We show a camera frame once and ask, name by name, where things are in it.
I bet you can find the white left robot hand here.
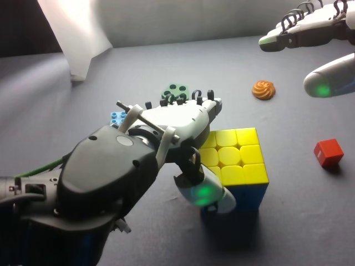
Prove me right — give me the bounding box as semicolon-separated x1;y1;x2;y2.
138;89;237;214

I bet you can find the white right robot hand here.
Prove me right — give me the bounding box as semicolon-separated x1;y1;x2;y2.
258;0;355;98

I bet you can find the multicoloured puzzle cube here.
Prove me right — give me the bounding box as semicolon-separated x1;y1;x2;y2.
199;127;270;219

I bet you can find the red cube block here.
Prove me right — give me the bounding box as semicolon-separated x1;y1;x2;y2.
313;138;345;168

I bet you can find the green pentagon block with holes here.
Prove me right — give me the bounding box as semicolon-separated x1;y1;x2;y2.
161;83;190;102

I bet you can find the light blue studded brick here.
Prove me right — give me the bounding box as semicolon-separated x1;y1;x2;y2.
110;111;130;127

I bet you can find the orange swirl cookie toy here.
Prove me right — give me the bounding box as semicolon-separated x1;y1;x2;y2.
251;80;277;101

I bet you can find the green braided cable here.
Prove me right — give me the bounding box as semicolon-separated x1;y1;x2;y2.
15;156;64;178

